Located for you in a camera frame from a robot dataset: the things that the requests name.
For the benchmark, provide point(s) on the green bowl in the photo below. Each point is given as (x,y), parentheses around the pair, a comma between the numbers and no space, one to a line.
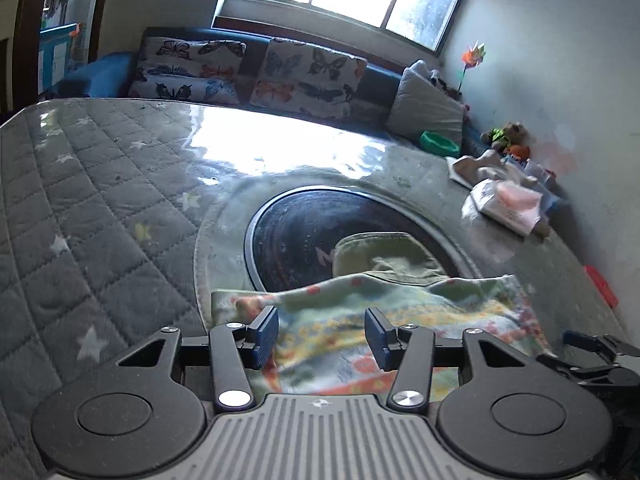
(440,142)

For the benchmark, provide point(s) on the blue sofa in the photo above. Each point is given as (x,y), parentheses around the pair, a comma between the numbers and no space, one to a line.
(107,80)

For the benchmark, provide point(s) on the pink wet wipes pack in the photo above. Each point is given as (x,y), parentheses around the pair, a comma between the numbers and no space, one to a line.
(505,205)

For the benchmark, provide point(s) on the black round induction cooktop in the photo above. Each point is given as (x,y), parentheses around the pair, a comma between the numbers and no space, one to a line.
(295,240)

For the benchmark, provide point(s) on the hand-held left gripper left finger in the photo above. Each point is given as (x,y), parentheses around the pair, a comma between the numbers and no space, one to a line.
(265,335)

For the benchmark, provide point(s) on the green patterned child's shirt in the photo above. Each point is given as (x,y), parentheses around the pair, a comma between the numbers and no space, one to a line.
(325,320)

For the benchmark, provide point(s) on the grey pillow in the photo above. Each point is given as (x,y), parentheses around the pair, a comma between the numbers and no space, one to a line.
(425,110)

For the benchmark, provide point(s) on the orange toy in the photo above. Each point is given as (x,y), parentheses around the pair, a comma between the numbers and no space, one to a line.
(519,152)

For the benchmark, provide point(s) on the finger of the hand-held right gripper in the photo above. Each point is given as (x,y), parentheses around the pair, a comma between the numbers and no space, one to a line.
(582,340)
(600,376)

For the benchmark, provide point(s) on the grey quilted table cover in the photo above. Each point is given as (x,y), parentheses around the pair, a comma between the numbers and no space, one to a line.
(75,210)

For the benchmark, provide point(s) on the colourful pinwheel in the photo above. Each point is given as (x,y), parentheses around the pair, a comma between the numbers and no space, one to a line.
(474,55)

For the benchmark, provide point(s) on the brown wooden door frame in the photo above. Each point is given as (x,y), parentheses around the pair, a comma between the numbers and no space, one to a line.
(30,10)

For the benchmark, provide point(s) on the blue cabinet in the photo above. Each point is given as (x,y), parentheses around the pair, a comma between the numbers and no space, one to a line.
(55,55)

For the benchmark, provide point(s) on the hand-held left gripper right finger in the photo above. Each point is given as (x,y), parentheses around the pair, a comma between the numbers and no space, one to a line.
(380,340)

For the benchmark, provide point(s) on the grey white plush toy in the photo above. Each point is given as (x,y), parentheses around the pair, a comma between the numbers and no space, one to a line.
(437,79)

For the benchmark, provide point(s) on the red plastic stool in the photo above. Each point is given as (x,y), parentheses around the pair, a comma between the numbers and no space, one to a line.
(602,285)

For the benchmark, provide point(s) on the large butterfly print cushion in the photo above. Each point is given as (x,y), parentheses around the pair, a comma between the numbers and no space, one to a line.
(310,77)

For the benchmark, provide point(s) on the brown teddy bear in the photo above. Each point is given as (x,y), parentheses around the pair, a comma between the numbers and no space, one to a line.
(505,135)

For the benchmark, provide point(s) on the beige cloth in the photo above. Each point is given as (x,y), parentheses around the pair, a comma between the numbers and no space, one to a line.
(475,167)

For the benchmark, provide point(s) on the clear blue plastic storage box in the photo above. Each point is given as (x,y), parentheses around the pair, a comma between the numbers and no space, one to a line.
(547,195)

